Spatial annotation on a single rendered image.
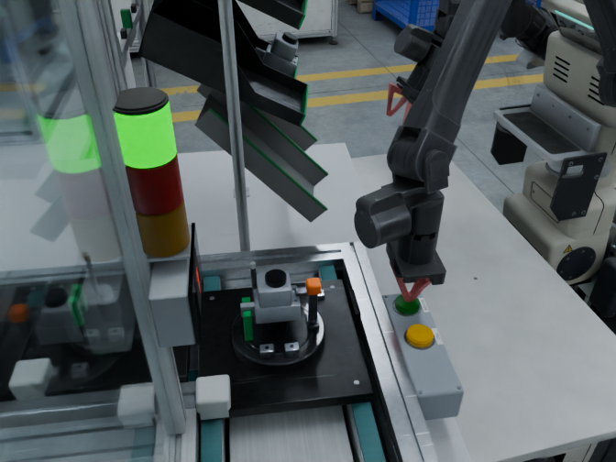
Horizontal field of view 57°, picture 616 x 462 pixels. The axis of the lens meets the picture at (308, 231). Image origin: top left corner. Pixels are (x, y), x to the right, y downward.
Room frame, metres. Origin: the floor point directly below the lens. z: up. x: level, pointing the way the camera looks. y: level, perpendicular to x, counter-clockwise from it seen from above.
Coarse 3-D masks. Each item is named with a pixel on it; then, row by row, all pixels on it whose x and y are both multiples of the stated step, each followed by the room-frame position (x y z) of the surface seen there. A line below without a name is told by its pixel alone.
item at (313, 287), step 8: (312, 280) 0.61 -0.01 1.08; (296, 288) 0.61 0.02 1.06; (304, 288) 0.61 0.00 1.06; (312, 288) 0.60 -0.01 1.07; (320, 288) 0.60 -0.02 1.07; (296, 296) 0.60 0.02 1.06; (312, 296) 0.60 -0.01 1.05; (312, 304) 0.60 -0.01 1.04; (312, 312) 0.60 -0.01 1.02; (312, 320) 0.60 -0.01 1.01
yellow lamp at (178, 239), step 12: (144, 216) 0.43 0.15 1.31; (156, 216) 0.43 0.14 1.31; (168, 216) 0.44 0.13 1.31; (180, 216) 0.45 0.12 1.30; (144, 228) 0.44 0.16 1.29; (156, 228) 0.43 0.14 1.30; (168, 228) 0.44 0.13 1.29; (180, 228) 0.44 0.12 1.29; (144, 240) 0.44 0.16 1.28; (156, 240) 0.43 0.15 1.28; (168, 240) 0.44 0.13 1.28; (180, 240) 0.44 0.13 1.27; (144, 252) 0.44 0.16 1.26; (156, 252) 0.43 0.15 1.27; (168, 252) 0.43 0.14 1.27
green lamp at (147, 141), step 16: (160, 112) 0.44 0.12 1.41; (128, 128) 0.43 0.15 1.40; (144, 128) 0.43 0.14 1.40; (160, 128) 0.44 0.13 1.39; (128, 144) 0.43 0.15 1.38; (144, 144) 0.43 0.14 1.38; (160, 144) 0.44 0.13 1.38; (128, 160) 0.44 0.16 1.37; (144, 160) 0.43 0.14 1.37; (160, 160) 0.44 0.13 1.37
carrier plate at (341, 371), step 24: (240, 288) 0.71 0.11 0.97; (336, 288) 0.71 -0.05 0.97; (216, 312) 0.65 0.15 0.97; (336, 312) 0.65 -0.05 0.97; (216, 336) 0.60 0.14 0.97; (336, 336) 0.60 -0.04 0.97; (216, 360) 0.55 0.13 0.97; (240, 360) 0.55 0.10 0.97; (336, 360) 0.55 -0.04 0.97; (360, 360) 0.55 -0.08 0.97; (240, 384) 0.51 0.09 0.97; (264, 384) 0.51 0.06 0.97; (288, 384) 0.51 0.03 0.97; (312, 384) 0.51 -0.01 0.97; (336, 384) 0.51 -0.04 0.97; (360, 384) 0.51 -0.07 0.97; (240, 408) 0.47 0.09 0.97; (264, 408) 0.48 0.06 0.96; (288, 408) 0.48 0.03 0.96; (312, 408) 0.48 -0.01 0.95
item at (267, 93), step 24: (168, 0) 1.00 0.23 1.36; (192, 0) 1.01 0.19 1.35; (168, 24) 0.88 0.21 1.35; (192, 24) 1.00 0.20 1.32; (216, 24) 1.00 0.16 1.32; (144, 48) 0.88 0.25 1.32; (168, 48) 0.88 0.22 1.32; (192, 48) 0.88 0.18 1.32; (216, 48) 0.88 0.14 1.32; (240, 48) 1.00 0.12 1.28; (192, 72) 0.88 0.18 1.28; (216, 72) 0.88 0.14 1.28; (240, 72) 0.87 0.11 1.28; (264, 72) 1.00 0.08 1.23; (240, 96) 0.87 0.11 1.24; (264, 96) 0.87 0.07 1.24; (288, 96) 0.96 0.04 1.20; (288, 120) 0.87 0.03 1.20
